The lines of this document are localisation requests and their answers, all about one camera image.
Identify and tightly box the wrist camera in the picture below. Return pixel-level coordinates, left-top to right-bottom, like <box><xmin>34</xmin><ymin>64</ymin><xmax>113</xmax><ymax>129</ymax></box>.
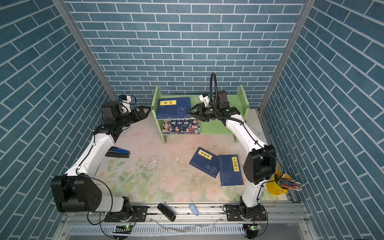
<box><xmin>199</xmin><ymin>93</ymin><xmax>211</xmax><ymax>108</ymax></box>
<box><xmin>118</xmin><ymin>95</ymin><xmax>132</xmax><ymax>114</ymax></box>

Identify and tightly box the small middle blue book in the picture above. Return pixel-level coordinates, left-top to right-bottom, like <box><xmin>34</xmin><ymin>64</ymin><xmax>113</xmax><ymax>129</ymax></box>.
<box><xmin>189</xmin><ymin>148</ymin><xmax>220</xmax><ymax>179</ymax></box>

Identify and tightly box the black remote on rail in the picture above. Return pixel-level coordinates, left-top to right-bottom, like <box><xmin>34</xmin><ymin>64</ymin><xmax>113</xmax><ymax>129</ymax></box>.
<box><xmin>157</xmin><ymin>203</ymin><xmax>176</xmax><ymax>222</ymax></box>

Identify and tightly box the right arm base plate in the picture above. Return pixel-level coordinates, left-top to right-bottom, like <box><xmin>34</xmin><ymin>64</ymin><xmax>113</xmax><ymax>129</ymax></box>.
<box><xmin>222</xmin><ymin>204</ymin><xmax>267</xmax><ymax>222</ymax></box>

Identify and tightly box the light blue eraser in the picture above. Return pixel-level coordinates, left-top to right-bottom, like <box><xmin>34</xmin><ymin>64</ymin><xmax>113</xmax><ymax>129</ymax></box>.
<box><xmin>189</xmin><ymin>203</ymin><xmax>200</xmax><ymax>216</ymax></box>

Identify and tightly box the illustrated cartoon cover book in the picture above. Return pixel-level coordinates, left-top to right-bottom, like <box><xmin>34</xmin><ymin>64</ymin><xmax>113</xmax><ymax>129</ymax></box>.
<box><xmin>162</xmin><ymin>119</ymin><xmax>201</xmax><ymax>135</ymax></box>

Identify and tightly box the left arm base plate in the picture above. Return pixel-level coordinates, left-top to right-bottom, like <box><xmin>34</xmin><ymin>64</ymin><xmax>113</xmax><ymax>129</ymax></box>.
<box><xmin>105</xmin><ymin>206</ymin><xmax>149</xmax><ymax>223</ymax></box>

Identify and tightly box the yellow pen holder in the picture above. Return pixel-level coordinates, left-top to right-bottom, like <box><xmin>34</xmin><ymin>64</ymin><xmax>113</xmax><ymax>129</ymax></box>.
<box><xmin>266</xmin><ymin>171</ymin><xmax>304</xmax><ymax>196</ymax></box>

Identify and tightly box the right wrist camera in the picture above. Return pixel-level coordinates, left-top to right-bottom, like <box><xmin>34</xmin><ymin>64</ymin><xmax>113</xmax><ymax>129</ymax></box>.
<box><xmin>199</xmin><ymin>93</ymin><xmax>211</xmax><ymax>108</ymax></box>

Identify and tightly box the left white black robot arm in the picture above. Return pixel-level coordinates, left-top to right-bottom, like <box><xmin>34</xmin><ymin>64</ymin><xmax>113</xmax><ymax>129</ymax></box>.
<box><xmin>51</xmin><ymin>102</ymin><xmax>151</xmax><ymax>220</ymax></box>

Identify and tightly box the blue book yellow label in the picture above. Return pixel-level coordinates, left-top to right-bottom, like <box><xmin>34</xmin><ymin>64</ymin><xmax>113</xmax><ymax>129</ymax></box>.
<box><xmin>156</xmin><ymin>97</ymin><xmax>192</xmax><ymax>120</ymax></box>

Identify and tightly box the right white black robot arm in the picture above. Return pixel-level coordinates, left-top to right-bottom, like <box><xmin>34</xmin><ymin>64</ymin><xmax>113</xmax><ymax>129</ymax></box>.
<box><xmin>188</xmin><ymin>91</ymin><xmax>277</xmax><ymax>209</ymax></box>

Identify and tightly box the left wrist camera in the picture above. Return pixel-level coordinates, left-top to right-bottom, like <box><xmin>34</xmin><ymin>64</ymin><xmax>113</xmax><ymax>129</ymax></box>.
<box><xmin>118</xmin><ymin>95</ymin><xmax>132</xmax><ymax>114</ymax></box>

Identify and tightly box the black blue stapler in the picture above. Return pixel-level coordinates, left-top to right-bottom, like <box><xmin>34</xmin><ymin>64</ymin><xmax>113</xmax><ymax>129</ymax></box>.
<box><xmin>105</xmin><ymin>147</ymin><xmax>130</xmax><ymax>159</ymax></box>

